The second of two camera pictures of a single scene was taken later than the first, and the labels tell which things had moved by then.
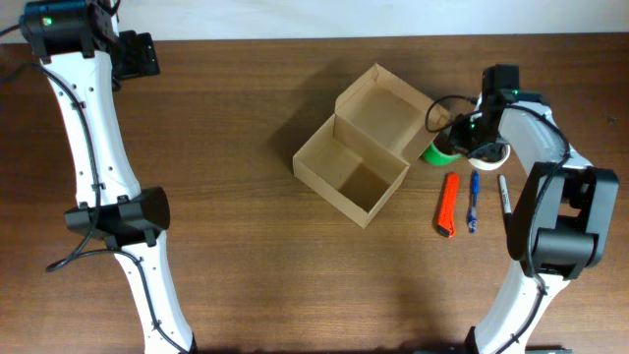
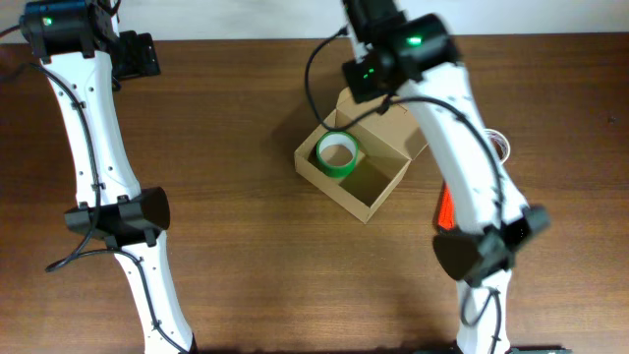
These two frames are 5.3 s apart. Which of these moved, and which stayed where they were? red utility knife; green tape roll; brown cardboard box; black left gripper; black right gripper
Moved: green tape roll; black right gripper
Stayed: red utility knife; brown cardboard box; black left gripper
